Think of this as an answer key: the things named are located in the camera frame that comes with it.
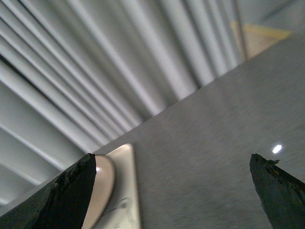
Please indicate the cream bear print tray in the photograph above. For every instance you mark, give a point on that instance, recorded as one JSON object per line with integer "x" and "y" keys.
{"x": 123, "y": 209}

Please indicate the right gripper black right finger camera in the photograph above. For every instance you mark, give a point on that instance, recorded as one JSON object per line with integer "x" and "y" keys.
{"x": 282, "y": 195}

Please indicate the yellow rimmed bamboo steamer basket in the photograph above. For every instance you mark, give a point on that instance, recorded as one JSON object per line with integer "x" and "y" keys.
{"x": 253, "y": 39}

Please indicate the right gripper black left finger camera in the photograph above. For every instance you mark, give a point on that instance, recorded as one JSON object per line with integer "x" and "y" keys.
{"x": 60, "y": 204}

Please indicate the grey pleated curtain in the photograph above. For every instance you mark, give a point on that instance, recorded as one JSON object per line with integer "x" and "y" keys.
{"x": 77, "y": 74}

